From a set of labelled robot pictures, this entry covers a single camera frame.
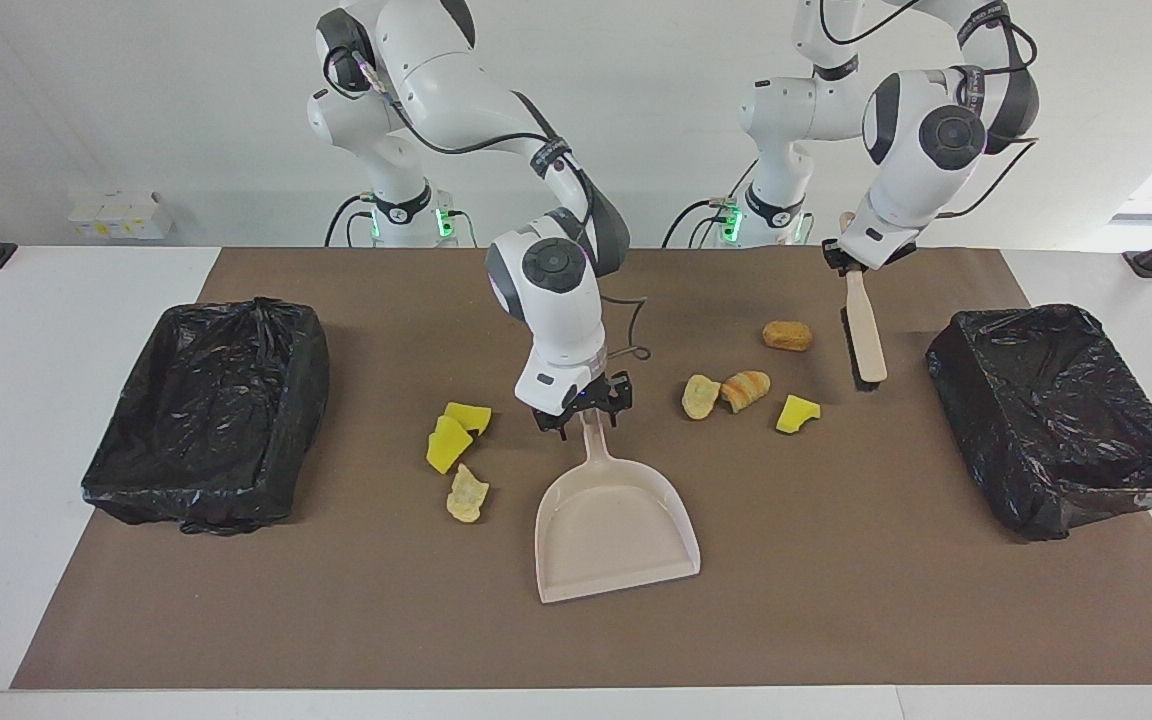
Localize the pale beige chunk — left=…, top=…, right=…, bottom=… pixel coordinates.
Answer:
left=446, top=463, right=490, bottom=524

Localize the brown toy bread roll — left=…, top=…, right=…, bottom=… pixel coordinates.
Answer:
left=762, top=320, right=814, bottom=353

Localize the brown table mat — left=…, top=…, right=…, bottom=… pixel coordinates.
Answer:
left=11, top=247, right=1152, bottom=691

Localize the yellow green sponge piece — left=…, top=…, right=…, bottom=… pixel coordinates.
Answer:
left=775, top=394, right=822, bottom=436

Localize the beige hand brush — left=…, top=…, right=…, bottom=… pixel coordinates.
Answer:
left=838, top=211, right=889, bottom=393

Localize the black base cable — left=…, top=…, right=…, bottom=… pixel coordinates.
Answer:
left=324, top=193, right=377, bottom=248
left=661, top=195, right=737, bottom=248

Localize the cream toy pastry piece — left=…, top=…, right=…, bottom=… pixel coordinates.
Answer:
left=681, top=374, right=723, bottom=421

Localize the orange striped toy croissant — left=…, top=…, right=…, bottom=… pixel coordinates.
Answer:
left=720, top=370, right=772, bottom=414

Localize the white wall socket box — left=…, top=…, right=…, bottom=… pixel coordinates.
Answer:
left=69, top=190, right=175, bottom=241

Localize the beige plastic dustpan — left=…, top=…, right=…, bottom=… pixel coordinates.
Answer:
left=534, top=410, right=702, bottom=605

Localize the black bag-lined bin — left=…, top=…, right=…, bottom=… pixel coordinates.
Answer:
left=81, top=296, right=331, bottom=536
left=924, top=303, right=1152, bottom=543

